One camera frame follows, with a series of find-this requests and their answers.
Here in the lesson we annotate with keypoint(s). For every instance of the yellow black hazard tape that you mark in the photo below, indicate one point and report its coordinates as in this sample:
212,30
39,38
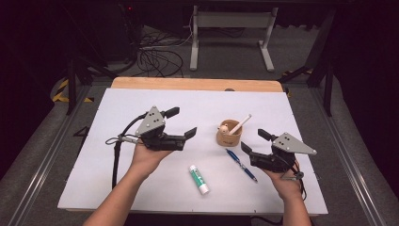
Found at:
61,92

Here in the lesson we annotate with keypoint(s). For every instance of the green white glue stick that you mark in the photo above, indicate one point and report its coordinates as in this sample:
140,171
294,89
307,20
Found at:
198,179

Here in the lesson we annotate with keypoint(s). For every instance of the black metal stand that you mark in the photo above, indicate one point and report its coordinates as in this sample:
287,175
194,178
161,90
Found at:
327,81

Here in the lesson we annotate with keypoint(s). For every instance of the person's right hand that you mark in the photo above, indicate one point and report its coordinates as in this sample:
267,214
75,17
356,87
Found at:
288,185

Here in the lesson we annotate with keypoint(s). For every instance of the white board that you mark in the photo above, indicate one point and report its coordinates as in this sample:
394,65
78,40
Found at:
194,103

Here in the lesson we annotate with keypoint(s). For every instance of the wooden pen holder cup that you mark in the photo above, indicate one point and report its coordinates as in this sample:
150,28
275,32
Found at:
229,139

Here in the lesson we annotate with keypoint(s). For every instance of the person's left hand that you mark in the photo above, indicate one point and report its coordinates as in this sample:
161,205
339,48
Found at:
146,161

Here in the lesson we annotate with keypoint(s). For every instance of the aluminium rail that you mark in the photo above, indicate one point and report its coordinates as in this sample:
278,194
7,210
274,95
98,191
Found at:
44,169
348,163

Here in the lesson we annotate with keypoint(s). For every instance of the black equipment cabinet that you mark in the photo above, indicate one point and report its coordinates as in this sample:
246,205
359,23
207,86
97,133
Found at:
124,31

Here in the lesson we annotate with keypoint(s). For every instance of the white pen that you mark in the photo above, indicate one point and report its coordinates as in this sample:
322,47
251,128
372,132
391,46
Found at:
241,123

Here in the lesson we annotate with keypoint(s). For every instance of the white metal desk frame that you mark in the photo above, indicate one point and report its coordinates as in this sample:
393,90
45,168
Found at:
232,19

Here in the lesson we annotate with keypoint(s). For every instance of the black tripod stand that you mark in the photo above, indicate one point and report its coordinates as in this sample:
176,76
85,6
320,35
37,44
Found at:
72,84

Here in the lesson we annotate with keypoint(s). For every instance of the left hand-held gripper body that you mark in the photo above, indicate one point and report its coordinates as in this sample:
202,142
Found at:
150,124

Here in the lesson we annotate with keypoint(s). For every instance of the blue pen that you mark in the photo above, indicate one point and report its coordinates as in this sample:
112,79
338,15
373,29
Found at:
241,165

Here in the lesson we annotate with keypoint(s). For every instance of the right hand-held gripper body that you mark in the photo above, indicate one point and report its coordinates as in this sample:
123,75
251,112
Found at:
290,144

